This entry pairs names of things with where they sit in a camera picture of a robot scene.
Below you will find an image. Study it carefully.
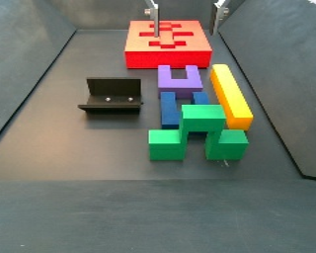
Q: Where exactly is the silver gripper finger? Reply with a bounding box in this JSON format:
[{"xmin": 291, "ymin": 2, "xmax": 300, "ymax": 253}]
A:
[
  {"xmin": 145, "ymin": 0, "xmax": 158, "ymax": 38},
  {"xmin": 209, "ymin": 0, "xmax": 230, "ymax": 36}
]

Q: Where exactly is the purple U-shaped block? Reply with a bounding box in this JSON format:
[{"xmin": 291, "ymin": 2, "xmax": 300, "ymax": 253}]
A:
[{"xmin": 157, "ymin": 65, "xmax": 202, "ymax": 99}]

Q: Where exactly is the red board with slots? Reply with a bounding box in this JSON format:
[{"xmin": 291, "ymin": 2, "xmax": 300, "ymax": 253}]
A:
[{"xmin": 124, "ymin": 21, "xmax": 212, "ymax": 69}]

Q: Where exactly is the black angled fixture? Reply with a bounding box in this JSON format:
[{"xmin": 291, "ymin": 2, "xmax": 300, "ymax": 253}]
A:
[{"xmin": 77, "ymin": 77, "xmax": 142, "ymax": 113}]

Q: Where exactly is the blue U-shaped block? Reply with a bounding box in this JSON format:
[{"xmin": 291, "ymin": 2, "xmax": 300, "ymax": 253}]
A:
[{"xmin": 160, "ymin": 92, "xmax": 209, "ymax": 129}]

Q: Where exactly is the yellow long block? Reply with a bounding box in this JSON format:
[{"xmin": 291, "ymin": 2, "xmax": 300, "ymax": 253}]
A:
[{"xmin": 210, "ymin": 64, "xmax": 253, "ymax": 130}]

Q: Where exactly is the green stepped block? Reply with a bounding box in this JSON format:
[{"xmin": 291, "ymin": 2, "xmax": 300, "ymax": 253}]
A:
[{"xmin": 148, "ymin": 105, "xmax": 249, "ymax": 160}]

